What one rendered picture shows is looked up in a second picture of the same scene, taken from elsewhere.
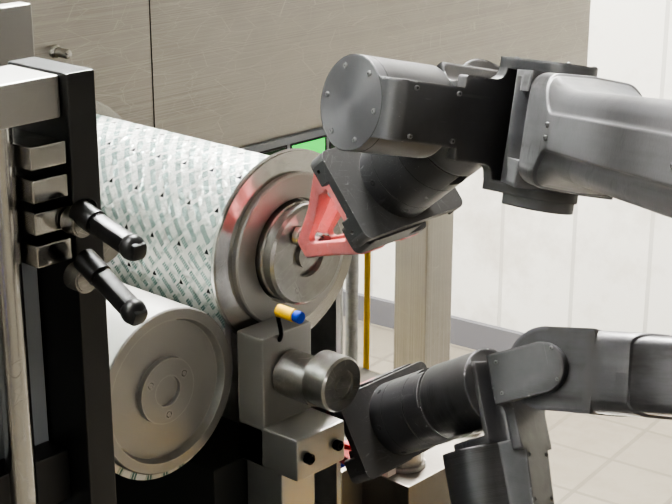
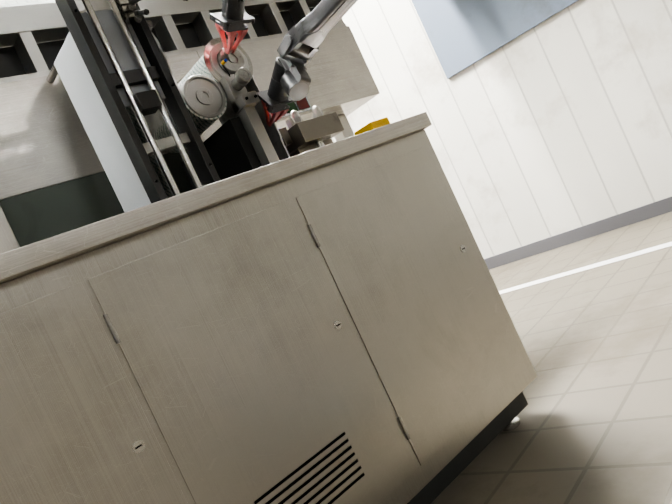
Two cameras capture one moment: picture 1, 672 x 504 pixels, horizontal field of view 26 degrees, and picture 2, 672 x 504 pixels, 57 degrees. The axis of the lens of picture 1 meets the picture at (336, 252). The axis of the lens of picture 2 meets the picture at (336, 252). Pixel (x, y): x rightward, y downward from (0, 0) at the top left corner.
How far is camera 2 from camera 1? 113 cm
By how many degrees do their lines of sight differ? 18
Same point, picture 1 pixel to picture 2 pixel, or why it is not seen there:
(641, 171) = not seen: outside the picture
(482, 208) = not seen: hidden behind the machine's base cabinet
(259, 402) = (231, 93)
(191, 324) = (206, 80)
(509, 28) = (335, 67)
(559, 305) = (484, 243)
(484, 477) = (288, 77)
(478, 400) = (281, 64)
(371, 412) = (267, 94)
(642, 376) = (305, 24)
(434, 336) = not seen: hidden behind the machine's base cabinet
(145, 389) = (197, 94)
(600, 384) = (299, 34)
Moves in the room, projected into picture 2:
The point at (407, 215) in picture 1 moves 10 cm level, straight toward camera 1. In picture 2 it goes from (236, 19) to (223, 8)
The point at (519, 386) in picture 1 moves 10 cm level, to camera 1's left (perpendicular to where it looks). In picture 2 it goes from (284, 49) to (250, 67)
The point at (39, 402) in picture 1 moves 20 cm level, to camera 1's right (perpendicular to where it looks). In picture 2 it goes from (146, 59) to (221, 19)
